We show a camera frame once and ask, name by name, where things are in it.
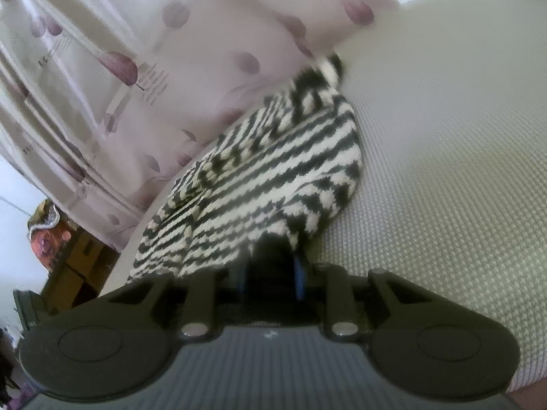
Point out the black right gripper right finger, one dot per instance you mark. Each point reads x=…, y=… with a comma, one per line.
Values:
x=421, y=342

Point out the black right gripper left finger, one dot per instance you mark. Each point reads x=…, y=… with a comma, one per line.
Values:
x=122, y=341

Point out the black white striped knit garment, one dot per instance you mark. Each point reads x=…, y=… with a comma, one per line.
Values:
x=281, y=175

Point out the brown wooden cabinet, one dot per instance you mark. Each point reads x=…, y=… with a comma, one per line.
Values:
x=81, y=269

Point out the floral patterned bag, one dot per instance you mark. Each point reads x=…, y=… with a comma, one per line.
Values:
x=49, y=230

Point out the pink leaf print curtain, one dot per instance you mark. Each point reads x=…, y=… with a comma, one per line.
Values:
x=103, y=102

